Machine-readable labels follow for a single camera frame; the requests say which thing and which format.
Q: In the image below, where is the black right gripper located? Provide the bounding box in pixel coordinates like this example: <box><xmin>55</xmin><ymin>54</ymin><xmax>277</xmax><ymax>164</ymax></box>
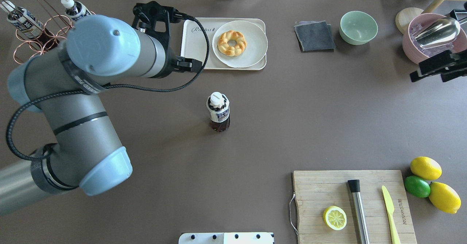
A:
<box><xmin>410</xmin><ymin>50</ymin><xmax>467</xmax><ymax>82</ymax></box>

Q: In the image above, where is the tea bottle white cap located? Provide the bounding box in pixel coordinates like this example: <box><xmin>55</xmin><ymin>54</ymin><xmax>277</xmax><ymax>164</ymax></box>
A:
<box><xmin>206</xmin><ymin>92</ymin><xmax>231</xmax><ymax>133</ymax></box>

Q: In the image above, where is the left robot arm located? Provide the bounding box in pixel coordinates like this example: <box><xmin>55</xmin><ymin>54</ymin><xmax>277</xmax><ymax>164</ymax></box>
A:
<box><xmin>1</xmin><ymin>15</ymin><xmax>175</xmax><ymax>215</ymax></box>

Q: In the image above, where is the cream rectangular serving tray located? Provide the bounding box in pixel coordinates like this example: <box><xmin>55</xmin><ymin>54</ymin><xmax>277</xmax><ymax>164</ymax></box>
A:
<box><xmin>181</xmin><ymin>18</ymin><xmax>267</xmax><ymax>70</ymax></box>

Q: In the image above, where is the tea bottle front rack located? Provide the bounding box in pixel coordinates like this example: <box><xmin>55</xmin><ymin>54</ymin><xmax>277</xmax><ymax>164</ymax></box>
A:
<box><xmin>61</xmin><ymin>0</ymin><xmax>93</xmax><ymax>21</ymax></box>

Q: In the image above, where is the tea bottle back left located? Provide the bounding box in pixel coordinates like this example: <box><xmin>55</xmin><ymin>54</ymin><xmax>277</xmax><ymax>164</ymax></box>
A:
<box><xmin>1</xmin><ymin>1</ymin><xmax>48</xmax><ymax>43</ymax></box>

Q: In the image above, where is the metal ice scoop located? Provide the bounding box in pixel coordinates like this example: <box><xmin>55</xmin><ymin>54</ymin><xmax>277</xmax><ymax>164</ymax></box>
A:
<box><xmin>414</xmin><ymin>17</ymin><xmax>462</xmax><ymax>49</ymax></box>

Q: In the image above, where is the pink ice bowl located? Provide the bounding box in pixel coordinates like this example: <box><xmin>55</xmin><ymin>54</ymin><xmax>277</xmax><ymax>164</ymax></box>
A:
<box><xmin>402</xmin><ymin>13</ymin><xmax>467</xmax><ymax>64</ymax></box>

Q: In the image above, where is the round wooden stand base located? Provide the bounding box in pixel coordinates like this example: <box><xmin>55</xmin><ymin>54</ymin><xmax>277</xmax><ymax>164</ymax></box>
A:
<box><xmin>395</xmin><ymin>7</ymin><xmax>424</xmax><ymax>34</ymax></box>

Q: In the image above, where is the mint green bowl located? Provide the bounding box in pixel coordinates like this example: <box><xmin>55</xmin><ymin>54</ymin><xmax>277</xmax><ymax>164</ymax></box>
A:
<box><xmin>339</xmin><ymin>11</ymin><xmax>378</xmax><ymax>46</ymax></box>

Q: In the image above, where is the yellow lemon upper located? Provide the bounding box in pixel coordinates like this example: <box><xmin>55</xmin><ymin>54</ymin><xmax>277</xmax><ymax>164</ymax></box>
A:
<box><xmin>410</xmin><ymin>156</ymin><xmax>442</xmax><ymax>181</ymax></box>

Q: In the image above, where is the yellow lemon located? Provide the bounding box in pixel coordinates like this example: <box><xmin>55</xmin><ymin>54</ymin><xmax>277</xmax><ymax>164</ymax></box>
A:
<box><xmin>428</xmin><ymin>182</ymin><xmax>462</xmax><ymax>214</ymax></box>
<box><xmin>410</xmin><ymin>156</ymin><xmax>442</xmax><ymax>181</ymax></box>

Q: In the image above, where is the green lime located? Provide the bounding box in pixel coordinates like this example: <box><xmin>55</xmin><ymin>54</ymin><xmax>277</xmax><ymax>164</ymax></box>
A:
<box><xmin>404</xmin><ymin>175</ymin><xmax>431</xmax><ymax>198</ymax></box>

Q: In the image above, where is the yellow lemon lower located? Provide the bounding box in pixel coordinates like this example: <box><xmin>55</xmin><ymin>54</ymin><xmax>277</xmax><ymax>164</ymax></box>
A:
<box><xmin>428</xmin><ymin>182</ymin><xmax>462</xmax><ymax>214</ymax></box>

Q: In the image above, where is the grey folded cloth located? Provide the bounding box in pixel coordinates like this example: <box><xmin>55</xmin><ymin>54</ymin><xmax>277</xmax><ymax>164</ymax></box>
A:
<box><xmin>294</xmin><ymin>21</ymin><xmax>336</xmax><ymax>52</ymax></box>

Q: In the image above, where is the yellow plastic knife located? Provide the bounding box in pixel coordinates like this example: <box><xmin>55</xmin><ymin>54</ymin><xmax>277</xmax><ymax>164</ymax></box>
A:
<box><xmin>381</xmin><ymin>185</ymin><xmax>401</xmax><ymax>244</ymax></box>

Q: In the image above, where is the steel muddler black tip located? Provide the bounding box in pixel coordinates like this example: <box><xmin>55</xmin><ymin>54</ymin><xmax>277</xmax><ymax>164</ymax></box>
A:
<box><xmin>347</xmin><ymin>179</ymin><xmax>370</xmax><ymax>244</ymax></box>

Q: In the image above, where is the wooden cutting board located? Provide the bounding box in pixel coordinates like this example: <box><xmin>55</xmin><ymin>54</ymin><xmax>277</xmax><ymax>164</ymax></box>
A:
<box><xmin>293</xmin><ymin>170</ymin><xmax>417</xmax><ymax>244</ymax></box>

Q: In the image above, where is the half lemon slice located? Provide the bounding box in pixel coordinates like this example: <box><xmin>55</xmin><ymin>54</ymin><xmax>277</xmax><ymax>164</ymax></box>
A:
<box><xmin>323</xmin><ymin>205</ymin><xmax>347</xmax><ymax>231</ymax></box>

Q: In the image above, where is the round cream plate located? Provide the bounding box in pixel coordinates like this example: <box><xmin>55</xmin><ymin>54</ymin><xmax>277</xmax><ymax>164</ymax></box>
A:
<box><xmin>212</xmin><ymin>21</ymin><xmax>267</xmax><ymax>68</ymax></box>

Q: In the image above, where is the braided ring donut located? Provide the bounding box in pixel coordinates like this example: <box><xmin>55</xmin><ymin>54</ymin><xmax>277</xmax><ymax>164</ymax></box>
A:
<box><xmin>217</xmin><ymin>31</ymin><xmax>247</xmax><ymax>57</ymax></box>

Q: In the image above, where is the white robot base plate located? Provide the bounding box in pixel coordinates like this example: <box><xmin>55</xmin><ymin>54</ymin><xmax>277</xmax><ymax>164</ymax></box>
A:
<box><xmin>178</xmin><ymin>232</ymin><xmax>275</xmax><ymax>244</ymax></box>

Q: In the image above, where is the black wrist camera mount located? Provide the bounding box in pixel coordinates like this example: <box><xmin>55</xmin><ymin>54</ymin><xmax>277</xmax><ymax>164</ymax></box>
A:
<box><xmin>131</xmin><ymin>1</ymin><xmax>195</xmax><ymax>41</ymax></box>

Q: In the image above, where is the copper wire bottle rack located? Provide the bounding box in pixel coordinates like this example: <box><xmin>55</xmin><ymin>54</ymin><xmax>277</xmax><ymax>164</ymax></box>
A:
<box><xmin>1</xmin><ymin>0</ymin><xmax>95</xmax><ymax>65</ymax></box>

